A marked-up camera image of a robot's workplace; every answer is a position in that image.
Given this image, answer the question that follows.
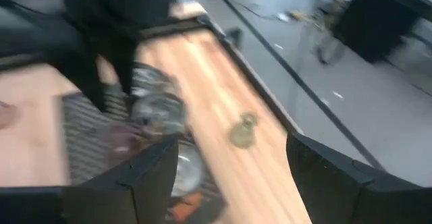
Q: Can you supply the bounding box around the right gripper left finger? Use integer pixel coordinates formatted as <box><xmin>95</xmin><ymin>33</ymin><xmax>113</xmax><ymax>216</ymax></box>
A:
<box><xmin>0</xmin><ymin>136</ymin><xmax>180</xmax><ymax>224</ymax></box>

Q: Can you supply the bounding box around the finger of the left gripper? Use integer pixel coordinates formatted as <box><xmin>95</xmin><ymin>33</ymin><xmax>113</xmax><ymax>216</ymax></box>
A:
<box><xmin>59</xmin><ymin>53</ymin><xmax>109</xmax><ymax>114</ymax></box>
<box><xmin>110</xmin><ymin>45</ymin><xmax>136</xmax><ymax>96</ymax></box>

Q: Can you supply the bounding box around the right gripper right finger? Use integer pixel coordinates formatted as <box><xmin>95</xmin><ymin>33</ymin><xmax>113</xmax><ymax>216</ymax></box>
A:
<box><xmin>286</xmin><ymin>132</ymin><xmax>432</xmax><ymax>224</ymax></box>

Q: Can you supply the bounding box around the pink ribbed glass candle holder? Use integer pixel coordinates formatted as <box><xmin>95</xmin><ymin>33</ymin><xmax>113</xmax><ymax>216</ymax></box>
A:
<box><xmin>103</xmin><ymin>121</ymin><xmax>144</xmax><ymax>159</ymax></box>

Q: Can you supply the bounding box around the greenish ribbed glass candle holder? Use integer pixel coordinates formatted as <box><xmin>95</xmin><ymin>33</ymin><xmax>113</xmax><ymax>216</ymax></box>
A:
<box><xmin>228</xmin><ymin>111</ymin><xmax>261</xmax><ymax>150</ymax></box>

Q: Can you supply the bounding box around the black perforated metal shelf riser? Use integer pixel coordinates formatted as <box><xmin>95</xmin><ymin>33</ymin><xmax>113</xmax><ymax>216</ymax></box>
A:
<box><xmin>61</xmin><ymin>61</ymin><xmax>229</xmax><ymax>224</ymax></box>

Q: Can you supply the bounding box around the black cabinet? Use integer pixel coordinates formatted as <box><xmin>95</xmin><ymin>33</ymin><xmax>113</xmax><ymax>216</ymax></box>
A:
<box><xmin>332</xmin><ymin>0</ymin><xmax>432</xmax><ymax>64</ymax></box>

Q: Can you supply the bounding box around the white power strip with cables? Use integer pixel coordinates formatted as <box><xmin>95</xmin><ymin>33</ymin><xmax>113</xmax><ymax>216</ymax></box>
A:
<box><xmin>276</xmin><ymin>0</ymin><xmax>355</xmax><ymax>24</ymax></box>

